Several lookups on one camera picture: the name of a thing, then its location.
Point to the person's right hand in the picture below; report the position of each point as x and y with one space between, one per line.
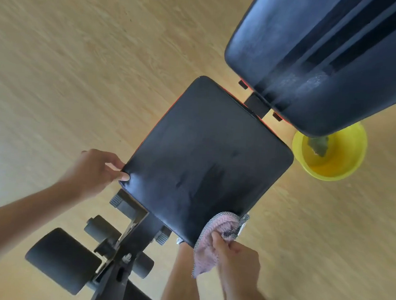
239 269

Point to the person's left hand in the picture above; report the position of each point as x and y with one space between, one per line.
87 175

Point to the person's right thumb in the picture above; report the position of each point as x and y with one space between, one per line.
219 243

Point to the person's left thumb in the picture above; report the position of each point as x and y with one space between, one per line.
118 176

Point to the pink mesh cleaning cloth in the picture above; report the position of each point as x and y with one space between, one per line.
205 254

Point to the black bench seat pad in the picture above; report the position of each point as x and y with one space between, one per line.
207 155

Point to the person's left forearm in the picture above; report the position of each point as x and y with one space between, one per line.
18 223

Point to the small black foam roller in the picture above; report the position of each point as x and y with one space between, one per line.
101 227
144 265

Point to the large black foam roller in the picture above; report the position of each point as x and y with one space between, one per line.
63 260

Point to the grey-green rag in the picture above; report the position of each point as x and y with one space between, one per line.
318 146

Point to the yellow plastic bucket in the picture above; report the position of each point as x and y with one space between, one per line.
343 159

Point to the black bench backrest pad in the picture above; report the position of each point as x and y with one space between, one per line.
321 62

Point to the black metal bench frame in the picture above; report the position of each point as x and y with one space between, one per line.
137 237

